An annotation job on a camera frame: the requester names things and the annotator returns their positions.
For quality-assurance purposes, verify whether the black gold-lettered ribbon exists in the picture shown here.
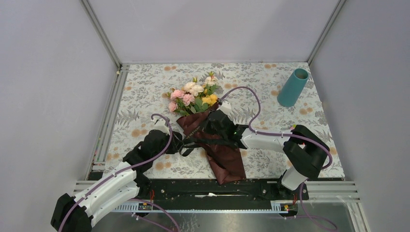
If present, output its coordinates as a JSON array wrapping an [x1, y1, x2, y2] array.
[[180, 123, 241, 158]]

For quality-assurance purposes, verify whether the red and brown wrapping paper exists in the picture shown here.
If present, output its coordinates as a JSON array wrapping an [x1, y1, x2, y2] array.
[[176, 104, 246, 185]]

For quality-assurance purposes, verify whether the flower bouquet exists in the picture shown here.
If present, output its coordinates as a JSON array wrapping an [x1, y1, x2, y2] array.
[[166, 71, 221, 116]]

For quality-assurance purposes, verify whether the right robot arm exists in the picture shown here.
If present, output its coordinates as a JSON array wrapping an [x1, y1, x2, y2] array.
[[202, 110, 331, 199]]

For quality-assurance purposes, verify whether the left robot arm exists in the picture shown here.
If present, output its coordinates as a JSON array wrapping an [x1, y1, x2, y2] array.
[[50, 130, 183, 232]]

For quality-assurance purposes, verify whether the teal cylindrical vase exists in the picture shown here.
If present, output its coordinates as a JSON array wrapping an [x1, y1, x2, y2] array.
[[277, 68, 309, 107]]

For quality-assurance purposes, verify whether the floral patterned table mat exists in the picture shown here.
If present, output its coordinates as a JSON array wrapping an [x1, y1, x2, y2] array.
[[104, 62, 345, 178]]

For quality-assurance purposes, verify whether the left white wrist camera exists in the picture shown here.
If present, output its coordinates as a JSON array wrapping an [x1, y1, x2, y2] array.
[[151, 118, 170, 135]]

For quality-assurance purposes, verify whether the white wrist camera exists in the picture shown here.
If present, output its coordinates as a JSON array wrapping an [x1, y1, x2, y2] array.
[[218, 101, 232, 116], [151, 118, 170, 135]]

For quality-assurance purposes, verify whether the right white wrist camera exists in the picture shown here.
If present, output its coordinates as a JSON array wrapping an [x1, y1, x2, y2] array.
[[218, 101, 232, 116]]

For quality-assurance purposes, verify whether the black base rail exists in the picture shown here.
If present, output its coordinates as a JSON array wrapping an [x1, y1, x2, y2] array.
[[136, 179, 309, 210]]

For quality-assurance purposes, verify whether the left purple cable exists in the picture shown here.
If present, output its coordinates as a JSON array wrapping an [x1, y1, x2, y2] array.
[[58, 113, 181, 232]]

